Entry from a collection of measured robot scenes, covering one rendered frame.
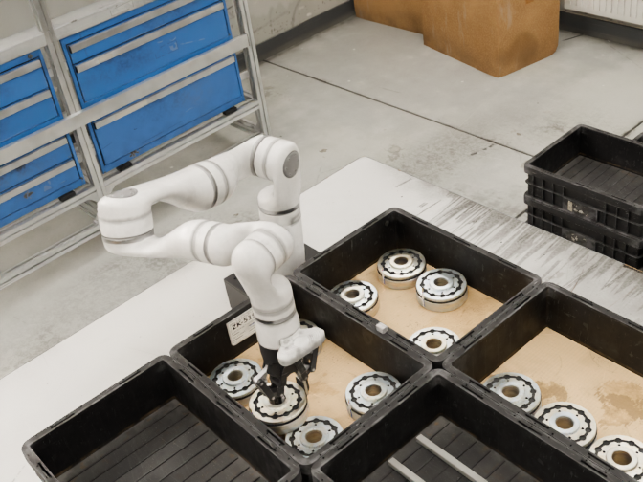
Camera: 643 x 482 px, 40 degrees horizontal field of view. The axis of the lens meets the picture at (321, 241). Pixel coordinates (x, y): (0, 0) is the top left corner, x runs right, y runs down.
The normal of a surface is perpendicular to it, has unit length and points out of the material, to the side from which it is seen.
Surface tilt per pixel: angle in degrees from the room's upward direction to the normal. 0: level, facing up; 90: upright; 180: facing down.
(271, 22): 90
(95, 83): 90
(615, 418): 0
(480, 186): 0
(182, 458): 0
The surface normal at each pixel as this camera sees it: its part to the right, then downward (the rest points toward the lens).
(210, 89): 0.68, 0.36
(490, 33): -0.82, 0.41
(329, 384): -0.13, -0.80
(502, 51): 0.50, 0.46
